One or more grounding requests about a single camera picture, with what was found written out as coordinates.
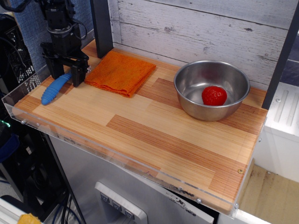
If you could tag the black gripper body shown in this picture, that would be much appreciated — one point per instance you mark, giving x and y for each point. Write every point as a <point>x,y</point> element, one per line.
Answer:
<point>65,47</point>

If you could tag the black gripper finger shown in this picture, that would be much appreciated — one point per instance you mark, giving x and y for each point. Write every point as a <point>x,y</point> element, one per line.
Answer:
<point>56,69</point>
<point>78,75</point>

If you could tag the blue handled metal fork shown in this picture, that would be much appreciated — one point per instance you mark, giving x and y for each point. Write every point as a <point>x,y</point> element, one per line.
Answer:
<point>53,89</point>

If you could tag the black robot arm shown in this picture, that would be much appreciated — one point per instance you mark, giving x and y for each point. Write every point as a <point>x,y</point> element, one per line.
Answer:
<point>59,15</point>

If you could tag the orange folded cloth napkin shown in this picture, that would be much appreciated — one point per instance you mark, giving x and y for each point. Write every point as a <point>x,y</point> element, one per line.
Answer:
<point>120,74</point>

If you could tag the stainless steel cabinet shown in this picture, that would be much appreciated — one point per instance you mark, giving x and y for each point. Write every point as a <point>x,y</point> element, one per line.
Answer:
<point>85,172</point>

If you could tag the stainless steel bowl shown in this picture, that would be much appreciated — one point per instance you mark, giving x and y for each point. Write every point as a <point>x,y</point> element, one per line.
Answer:
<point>193,78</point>

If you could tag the clear acrylic table guard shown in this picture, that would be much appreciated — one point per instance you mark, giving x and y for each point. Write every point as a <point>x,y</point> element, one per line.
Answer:
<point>150,134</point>

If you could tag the red toy strawberry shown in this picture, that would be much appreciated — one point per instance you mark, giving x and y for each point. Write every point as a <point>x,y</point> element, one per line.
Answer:
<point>214,96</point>

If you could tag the white block with ridges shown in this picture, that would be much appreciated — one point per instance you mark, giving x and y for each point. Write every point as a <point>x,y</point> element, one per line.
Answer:
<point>283,114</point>

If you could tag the dark right vertical post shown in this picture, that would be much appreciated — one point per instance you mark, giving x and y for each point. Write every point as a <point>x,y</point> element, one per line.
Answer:
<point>282,60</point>

